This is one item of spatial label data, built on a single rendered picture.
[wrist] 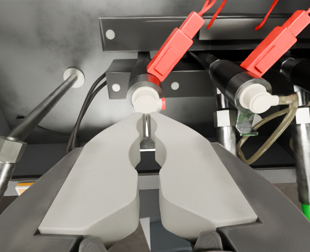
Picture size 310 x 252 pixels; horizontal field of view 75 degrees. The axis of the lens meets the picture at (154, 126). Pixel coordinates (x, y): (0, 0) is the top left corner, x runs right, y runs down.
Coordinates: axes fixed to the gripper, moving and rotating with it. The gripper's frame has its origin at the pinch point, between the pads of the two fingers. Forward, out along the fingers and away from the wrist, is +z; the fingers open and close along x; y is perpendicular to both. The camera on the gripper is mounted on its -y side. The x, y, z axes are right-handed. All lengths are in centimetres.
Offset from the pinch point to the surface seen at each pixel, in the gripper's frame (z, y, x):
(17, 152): 1.4, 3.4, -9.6
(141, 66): 7.0, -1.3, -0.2
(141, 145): 2.3, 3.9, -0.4
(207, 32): 13.2, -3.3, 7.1
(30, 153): 26.3, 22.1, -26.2
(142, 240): 112, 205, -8
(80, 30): 29.8, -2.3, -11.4
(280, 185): 112, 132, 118
